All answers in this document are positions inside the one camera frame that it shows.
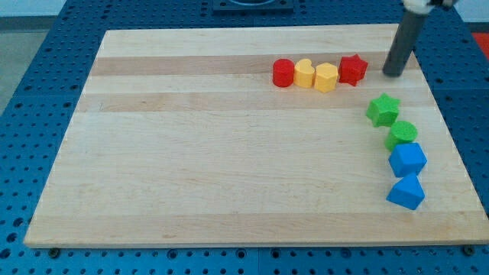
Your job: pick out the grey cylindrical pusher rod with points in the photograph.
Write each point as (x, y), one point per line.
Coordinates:
(403, 43)

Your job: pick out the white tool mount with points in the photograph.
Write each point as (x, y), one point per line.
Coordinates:
(424, 7)

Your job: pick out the red star block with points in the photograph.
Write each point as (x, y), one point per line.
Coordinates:
(352, 69)

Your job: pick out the green star block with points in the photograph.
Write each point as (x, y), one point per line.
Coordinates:
(383, 111)

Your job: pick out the yellow hexagon block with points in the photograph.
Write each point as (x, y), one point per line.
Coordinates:
(326, 77)

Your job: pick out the green cylinder block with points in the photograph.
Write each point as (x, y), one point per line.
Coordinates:
(401, 132)

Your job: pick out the yellow heart block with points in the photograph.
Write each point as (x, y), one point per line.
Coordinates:
(304, 73)

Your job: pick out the blue cube block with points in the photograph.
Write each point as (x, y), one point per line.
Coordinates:
(406, 159)

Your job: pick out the red cylinder block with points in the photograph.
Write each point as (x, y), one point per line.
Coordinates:
(282, 72)

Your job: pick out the wooden board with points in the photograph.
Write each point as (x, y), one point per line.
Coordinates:
(180, 139)

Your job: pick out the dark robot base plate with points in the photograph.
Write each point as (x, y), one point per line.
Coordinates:
(224, 7)

